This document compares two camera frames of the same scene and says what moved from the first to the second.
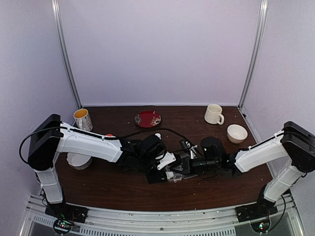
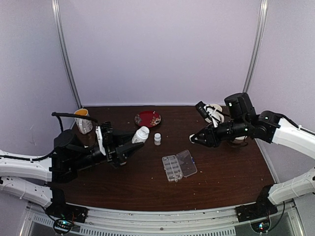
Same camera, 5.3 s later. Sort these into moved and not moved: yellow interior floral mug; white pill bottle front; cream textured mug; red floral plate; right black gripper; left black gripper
Moved: white pill bottle front; left black gripper; right black gripper
Not moved: red floral plate; yellow interior floral mug; cream textured mug
